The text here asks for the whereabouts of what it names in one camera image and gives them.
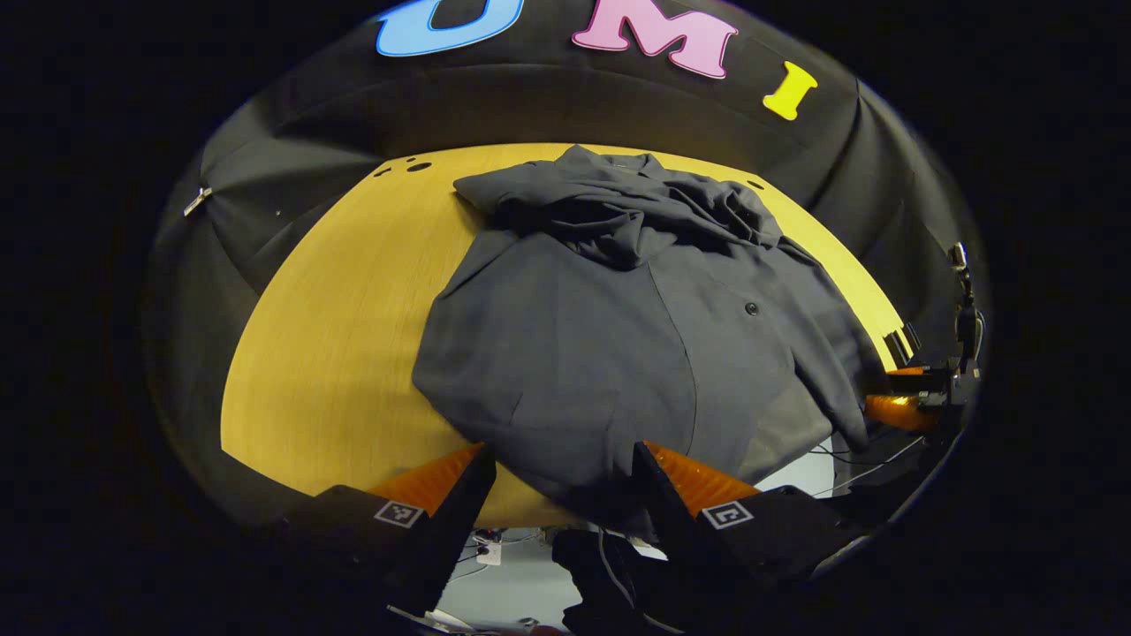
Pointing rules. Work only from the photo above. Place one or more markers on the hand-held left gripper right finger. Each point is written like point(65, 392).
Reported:
point(663, 505)

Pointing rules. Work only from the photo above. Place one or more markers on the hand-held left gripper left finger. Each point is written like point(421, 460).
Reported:
point(451, 530)

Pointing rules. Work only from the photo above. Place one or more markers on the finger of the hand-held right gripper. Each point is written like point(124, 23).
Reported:
point(919, 380)
point(897, 412)

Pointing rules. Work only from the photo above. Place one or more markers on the grey button shirt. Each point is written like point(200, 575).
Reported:
point(574, 353)

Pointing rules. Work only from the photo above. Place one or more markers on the black table clamp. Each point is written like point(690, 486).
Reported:
point(903, 344)

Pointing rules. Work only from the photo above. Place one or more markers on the white power strip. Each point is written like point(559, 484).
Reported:
point(489, 553)

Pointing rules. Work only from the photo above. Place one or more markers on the dark cloth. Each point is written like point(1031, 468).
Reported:
point(610, 583)

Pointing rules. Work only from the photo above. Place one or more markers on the black backdrop cloth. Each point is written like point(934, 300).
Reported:
point(309, 150)

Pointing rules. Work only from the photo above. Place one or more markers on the white clip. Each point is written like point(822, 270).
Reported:
point(198, 201)

